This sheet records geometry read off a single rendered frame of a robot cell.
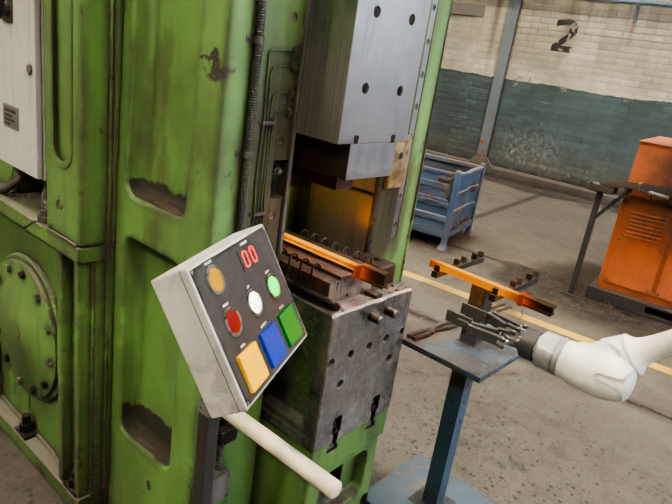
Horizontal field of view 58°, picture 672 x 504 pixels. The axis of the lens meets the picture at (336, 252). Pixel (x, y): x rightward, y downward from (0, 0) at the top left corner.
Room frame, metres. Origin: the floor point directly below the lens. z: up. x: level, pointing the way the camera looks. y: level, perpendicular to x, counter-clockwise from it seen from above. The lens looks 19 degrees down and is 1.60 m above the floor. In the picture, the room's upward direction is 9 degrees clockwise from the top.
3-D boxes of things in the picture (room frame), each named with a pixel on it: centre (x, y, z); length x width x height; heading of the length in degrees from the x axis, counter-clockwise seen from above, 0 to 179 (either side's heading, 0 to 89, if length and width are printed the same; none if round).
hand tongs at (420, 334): (2.04, -0.50, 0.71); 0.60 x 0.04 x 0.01; 135
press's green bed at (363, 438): (1.80, 0.08, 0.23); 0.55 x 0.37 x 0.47; 51
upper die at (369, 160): (1.75, 0.11, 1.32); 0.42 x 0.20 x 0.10; 51
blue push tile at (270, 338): (1.10, 0.10, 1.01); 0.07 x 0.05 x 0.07; 166
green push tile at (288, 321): (1.20, 0.08, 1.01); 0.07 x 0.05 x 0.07; 166
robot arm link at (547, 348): (1.28, -0.53, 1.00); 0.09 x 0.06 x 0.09; 141
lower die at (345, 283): (1.75, 0.11, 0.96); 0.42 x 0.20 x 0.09; 51
